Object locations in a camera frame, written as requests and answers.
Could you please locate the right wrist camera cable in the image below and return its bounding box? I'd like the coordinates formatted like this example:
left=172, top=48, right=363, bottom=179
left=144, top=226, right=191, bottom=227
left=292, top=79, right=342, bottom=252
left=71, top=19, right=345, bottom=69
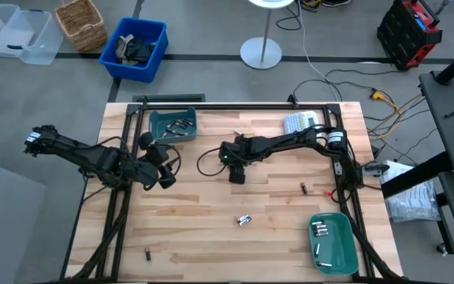
left=195, top=147, right=230, bottom=178

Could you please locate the wicker basket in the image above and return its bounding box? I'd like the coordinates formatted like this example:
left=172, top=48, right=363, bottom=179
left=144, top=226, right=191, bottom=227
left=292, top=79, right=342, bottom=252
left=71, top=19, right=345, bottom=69
left=54, top=0, right=109, bottom=53

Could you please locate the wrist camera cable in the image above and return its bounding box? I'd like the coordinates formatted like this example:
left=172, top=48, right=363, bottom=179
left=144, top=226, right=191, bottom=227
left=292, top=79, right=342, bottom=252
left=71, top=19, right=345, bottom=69
left=195, top=147, right=230, bottom=178
left=158, top=144, right=183, bottom=179

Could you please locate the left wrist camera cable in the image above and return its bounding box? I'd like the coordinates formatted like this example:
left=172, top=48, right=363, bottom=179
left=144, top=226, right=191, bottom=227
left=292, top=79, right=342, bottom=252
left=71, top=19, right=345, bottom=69
left=158, top=144, right=183, bottom=179

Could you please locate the teal shallow plastic tray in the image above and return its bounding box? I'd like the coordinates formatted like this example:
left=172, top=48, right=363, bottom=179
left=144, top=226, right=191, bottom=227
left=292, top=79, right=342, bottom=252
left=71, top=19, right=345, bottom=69
left=307, top=211, right=359, bottom=276

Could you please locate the black aluminium table frame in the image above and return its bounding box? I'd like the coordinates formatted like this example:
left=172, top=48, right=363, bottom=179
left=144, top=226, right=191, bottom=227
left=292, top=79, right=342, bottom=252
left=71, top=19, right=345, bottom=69
left=63, top=95, right=405, bottom=284

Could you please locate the white label maker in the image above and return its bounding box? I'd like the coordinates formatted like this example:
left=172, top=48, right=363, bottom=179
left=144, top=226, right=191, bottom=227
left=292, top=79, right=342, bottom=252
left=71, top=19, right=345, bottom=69
left=283, top=110, right=320, bottom=135

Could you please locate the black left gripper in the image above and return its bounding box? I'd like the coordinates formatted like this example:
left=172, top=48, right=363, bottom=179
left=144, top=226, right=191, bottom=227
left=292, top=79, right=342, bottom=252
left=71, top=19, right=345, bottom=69
left=138, top=131, right=177, bottom=189

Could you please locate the teal deep plastic bin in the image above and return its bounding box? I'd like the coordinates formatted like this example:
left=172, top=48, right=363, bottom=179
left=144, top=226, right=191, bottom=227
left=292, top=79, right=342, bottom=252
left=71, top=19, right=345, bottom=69
left=148, top=106, right=199, bottom=144

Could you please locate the blue plastic crate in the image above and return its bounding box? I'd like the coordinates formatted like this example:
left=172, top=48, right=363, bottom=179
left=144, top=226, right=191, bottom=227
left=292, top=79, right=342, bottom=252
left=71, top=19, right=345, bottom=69
left=99, top=17, right=169, bottom=84

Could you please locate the black white column floor stand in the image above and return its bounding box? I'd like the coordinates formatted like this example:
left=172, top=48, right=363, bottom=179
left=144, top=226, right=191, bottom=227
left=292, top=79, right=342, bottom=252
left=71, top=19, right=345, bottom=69
left=240, top=0, right=296, bottom=71

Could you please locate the red black tool box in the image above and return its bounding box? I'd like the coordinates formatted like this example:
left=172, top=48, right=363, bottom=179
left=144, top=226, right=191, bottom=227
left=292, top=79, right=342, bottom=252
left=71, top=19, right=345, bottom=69
left=376, top=0, right=444, bottom=72

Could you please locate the clear plastic bag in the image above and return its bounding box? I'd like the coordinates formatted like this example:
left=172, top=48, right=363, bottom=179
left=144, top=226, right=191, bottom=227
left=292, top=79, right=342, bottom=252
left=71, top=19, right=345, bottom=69
left=379, top=159, right=442, bottom=224

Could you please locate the yellow extension cable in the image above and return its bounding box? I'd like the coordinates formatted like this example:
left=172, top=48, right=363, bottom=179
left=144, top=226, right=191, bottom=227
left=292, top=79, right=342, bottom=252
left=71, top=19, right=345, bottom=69
left=368, top=88, right=427, bottom=141

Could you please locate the black floor cable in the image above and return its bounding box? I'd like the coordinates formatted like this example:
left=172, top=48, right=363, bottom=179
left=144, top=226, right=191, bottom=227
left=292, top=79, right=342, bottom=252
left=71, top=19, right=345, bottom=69
left=291, top=78, right=376, bottom=104

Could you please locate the white floor cable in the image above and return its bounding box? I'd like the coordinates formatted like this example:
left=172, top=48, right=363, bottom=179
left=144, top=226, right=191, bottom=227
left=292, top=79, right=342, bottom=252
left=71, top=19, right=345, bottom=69
left=298, top=0, right=341, bottom=102

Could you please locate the dark clothes bundle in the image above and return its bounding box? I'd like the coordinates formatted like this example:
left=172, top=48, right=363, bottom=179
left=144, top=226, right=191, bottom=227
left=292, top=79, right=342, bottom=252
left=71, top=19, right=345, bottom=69
left=114, top=34, right=157, bottom=66

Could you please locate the black floor grille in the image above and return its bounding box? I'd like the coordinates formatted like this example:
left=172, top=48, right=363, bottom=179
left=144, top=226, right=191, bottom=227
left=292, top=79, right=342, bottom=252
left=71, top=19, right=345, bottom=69
left=132, top=93, right=207, bottom=103

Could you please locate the black coiled cable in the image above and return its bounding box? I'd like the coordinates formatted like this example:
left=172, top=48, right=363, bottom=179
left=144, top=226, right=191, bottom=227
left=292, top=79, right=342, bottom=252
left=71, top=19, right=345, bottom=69
left=276, top=0, right=303, bottom=32

